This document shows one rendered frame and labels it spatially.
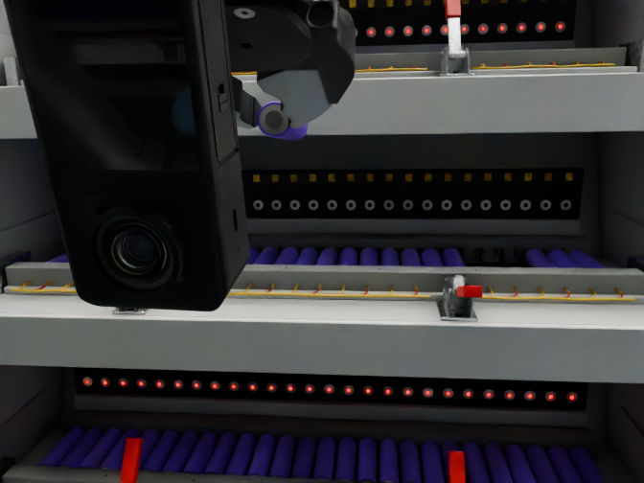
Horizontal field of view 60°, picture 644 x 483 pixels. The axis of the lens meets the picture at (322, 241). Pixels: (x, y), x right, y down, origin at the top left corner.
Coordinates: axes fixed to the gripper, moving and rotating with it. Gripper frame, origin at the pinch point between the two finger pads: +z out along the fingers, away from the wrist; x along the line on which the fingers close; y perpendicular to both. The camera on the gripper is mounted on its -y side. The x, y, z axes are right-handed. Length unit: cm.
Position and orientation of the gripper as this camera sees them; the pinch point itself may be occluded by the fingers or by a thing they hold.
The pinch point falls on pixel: (274, 121)
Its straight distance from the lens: 29.7
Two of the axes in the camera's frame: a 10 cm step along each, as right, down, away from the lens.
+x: -9.9, -0.2, 1.4
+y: 0.3, -10.0, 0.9
